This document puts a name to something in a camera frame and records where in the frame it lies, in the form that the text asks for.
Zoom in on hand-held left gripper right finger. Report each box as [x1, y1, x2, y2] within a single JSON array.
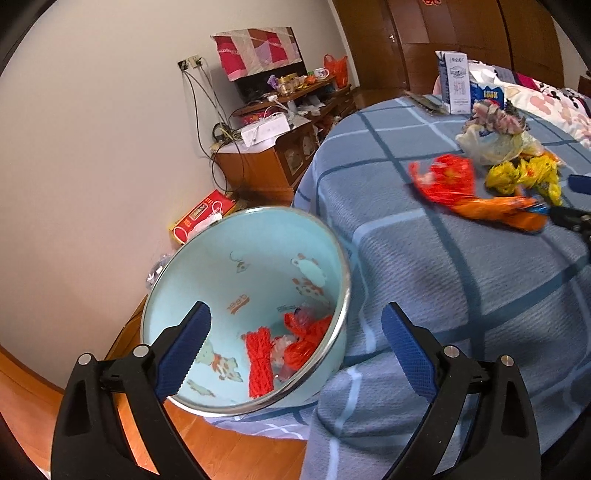
[[381, 302, 541, 480]]

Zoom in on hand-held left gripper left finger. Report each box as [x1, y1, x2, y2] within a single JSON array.
[[50, 301, 213, 480]]

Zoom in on orange snack wrapper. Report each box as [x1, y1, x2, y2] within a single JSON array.
[[450, 196, 550, 233]]

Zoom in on red mesh bag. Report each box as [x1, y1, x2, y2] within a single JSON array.
[[244, 325, 278, 400]]

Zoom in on yellow plastic bag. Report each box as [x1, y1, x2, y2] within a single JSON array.
[[485, 154, 565, 207]]

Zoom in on clear plastic bag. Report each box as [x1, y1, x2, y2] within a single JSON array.
[[272, 335, 296, 365]]

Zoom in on white plastic bag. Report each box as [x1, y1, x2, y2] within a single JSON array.
[[456, 126, 546, 166]]

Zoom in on floral fabric scrap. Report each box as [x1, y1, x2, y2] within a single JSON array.
[[468, 100, 529, 136]]

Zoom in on light blue enamel basin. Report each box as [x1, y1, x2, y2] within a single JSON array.
[[141, 206, 352, 417]]

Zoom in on red patterned plastic bag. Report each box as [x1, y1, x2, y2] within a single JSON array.
[[409, 154, 477, 208]]

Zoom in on blue plaid tablecloth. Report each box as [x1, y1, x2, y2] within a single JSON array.
[[203, 95, 591, 480]]

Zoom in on pink heart quilt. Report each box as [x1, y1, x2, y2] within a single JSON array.
[[434, 60, 591, 148]]

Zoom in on blue milk carton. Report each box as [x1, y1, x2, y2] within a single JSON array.
[[468, 78, 506, 114]]

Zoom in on red gift box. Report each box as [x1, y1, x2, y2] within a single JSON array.
[[167, 189, 238, 245]]

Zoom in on white milk carton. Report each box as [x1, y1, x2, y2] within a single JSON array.
[[435, 50, 472, 115]]

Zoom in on wooden wardrobe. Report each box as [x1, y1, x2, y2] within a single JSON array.
[[332, 0, 559, 95]]

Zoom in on wooden television cabinet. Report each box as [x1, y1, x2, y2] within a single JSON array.
[[215, 85, 358, 195]]

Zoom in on white flat box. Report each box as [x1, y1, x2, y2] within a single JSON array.
[[240, 115, 291, 145]]

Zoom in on wooden door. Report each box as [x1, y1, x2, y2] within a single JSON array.
[[342, 0, 409, 90]]

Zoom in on orange plastic bag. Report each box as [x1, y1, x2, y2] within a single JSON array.
[[323, 54, 349, 88]]

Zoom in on black television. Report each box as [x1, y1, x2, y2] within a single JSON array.
[[231, 65, 308, 100]]

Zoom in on patchwork cloth cover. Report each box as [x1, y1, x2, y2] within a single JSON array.
[[211, 27, 303, 83]]

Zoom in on black cables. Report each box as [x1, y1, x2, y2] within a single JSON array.
[[180, 65, 245, 195]]

